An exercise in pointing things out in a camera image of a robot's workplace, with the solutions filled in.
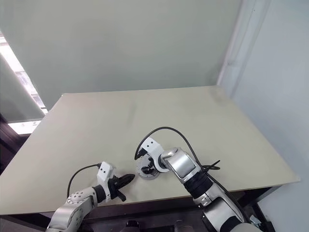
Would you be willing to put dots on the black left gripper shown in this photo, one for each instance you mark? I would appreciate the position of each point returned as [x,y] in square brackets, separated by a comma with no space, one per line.
[113,189]

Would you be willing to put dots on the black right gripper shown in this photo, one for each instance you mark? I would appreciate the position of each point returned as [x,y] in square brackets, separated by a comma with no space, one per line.
[150,162]

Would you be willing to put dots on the round grey motor lid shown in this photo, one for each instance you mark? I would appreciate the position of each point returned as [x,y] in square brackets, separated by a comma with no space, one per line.
[140,165]

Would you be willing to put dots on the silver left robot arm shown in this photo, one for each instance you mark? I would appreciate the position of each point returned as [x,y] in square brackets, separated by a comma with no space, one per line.
[77,205]

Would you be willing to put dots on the dark rounded shape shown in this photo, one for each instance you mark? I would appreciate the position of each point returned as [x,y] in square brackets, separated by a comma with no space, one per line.
[132,226]

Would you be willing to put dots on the metal caster wheel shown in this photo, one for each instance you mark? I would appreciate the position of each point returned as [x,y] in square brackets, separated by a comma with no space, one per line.
[255,220]

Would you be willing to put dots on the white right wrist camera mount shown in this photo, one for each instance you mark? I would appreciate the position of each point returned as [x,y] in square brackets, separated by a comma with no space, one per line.
[152,146]

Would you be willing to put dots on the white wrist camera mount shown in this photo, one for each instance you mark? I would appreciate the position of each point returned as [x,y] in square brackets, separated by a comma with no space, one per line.
[152,146]
[105,172]

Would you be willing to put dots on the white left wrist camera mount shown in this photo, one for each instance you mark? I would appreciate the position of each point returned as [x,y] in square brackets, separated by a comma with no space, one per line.
[105,172]

